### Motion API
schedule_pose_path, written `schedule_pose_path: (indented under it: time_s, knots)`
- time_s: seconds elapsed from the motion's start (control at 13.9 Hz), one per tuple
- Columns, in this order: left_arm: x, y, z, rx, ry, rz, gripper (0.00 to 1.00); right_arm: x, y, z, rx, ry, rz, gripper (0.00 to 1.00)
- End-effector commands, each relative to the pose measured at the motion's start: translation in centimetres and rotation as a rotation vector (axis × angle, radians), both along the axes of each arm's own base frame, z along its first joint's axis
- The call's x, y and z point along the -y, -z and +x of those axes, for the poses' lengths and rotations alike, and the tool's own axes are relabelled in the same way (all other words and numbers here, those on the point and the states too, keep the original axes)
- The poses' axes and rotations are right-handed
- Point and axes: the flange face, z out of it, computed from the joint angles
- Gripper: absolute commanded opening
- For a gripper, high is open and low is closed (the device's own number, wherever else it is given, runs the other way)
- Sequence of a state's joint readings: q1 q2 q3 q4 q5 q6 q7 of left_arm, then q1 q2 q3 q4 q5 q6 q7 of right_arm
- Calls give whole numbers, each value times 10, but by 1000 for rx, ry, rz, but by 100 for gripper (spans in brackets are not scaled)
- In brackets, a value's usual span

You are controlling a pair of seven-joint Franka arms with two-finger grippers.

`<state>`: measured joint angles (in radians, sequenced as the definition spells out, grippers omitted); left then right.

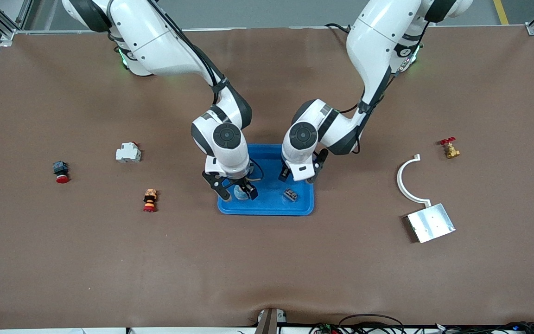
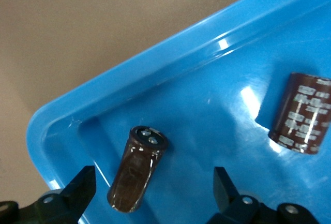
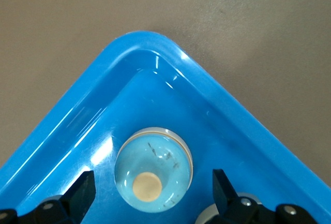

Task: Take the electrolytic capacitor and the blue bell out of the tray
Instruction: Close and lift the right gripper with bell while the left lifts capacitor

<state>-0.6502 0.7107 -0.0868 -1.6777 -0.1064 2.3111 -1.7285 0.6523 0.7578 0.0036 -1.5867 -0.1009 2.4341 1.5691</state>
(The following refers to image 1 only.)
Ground red emergency stop button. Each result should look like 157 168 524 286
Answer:
52 161 70 184

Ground black cable bundle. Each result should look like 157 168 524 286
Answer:
434 321 534 334

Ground blue plastic tray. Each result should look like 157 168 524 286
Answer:
217 143 315 216

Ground white circuit breaker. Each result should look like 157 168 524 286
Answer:
115 142 142 163

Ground white half-ring pipe clamp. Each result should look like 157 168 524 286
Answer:
396 154 432 207

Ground black left arm base cable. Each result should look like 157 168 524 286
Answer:
325 22 354 35

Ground silver metal plate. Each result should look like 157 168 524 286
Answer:
406 203 456 244

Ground orange red stacked push switch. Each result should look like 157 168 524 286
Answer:
143 188 158 213

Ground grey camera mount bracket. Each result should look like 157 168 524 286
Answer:
254 308 288 334

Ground black cable loop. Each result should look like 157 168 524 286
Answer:
339 314 405 334

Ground brass valve with red handle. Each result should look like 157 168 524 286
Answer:
439 137 461 159

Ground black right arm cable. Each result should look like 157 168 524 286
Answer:
144 0 265 182

